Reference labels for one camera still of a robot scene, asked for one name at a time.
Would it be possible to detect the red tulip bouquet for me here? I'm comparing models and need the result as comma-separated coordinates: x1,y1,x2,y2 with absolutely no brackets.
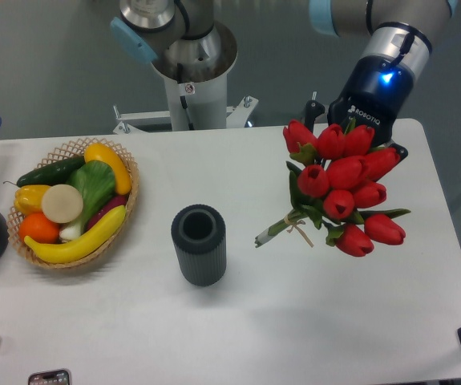
254,120,408,257

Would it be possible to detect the purple eggplant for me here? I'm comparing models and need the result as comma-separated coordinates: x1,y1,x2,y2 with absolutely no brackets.
85,195,127,231

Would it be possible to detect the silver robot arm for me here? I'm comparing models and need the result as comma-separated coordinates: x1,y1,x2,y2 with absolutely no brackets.
309,0,458,158

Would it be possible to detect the beige round onion slice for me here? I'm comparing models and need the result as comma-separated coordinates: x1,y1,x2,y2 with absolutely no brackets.
41,184,83,224

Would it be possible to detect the green bok choy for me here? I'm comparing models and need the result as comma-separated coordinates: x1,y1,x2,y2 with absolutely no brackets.
59,160,115,243

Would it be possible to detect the yellow banana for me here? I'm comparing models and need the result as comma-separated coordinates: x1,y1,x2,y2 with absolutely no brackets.
24,205,127,265

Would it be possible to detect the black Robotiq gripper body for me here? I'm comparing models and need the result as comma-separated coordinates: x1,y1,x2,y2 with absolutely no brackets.
327,56,414,144

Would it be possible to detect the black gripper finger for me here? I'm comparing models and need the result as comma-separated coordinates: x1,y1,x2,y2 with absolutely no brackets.
302,100,326,132
385,140,408,161

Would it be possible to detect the orange fruit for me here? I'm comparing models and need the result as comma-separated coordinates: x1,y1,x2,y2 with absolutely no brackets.
18,213,60,244

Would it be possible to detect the yellow squash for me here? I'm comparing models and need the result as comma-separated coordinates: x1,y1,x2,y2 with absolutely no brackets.
84,142,131,195

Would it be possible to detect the dark grey ribbed vase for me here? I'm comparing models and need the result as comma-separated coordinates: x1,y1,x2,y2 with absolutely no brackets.
171,204,227,286

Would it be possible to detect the yellow bell pepper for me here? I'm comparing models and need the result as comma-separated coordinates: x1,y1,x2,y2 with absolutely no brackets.
14,184,51,216

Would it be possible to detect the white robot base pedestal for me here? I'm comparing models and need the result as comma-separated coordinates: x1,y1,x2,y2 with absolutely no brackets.
110,1,258,132

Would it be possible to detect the smartphone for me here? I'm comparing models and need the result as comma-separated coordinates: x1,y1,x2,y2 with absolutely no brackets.
27,368,72,385

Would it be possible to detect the green cucumber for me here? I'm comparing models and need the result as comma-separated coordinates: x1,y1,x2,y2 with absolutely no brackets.
4,156,85,188

